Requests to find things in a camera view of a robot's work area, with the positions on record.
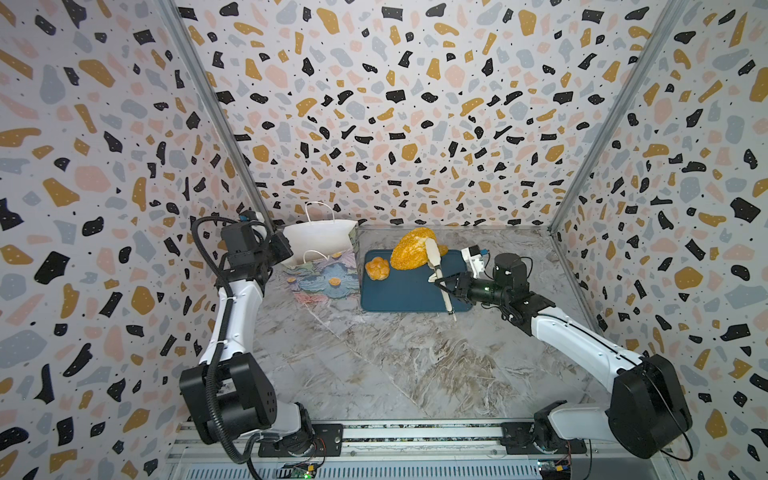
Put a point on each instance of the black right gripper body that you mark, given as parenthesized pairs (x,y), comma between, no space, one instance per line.
(462,285)

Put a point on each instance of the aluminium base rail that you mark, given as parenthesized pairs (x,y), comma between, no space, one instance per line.
(420,449)

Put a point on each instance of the floral paper bag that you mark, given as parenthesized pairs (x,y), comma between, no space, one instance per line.
(323,264)

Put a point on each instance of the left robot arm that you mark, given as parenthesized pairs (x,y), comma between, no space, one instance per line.
(230,399)

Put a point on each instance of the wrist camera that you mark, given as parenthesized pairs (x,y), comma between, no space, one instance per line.
(475,258)
(251,216)

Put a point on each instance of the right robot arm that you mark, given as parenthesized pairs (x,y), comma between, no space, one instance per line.
(646,410)

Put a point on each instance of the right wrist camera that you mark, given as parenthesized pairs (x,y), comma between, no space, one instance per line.
(475,258)

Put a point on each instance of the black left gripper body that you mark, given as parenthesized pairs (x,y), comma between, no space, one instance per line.
(272,252)

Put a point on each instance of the knotted flower bread roll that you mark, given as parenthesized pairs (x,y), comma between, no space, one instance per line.
(378,269)

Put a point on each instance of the large sesame oval loaf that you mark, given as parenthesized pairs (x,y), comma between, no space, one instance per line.
(410,253)

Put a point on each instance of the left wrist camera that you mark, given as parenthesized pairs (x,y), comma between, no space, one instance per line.
(251,216)

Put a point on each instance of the metal tongs with white tips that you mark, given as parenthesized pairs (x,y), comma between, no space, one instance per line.
(434,263)

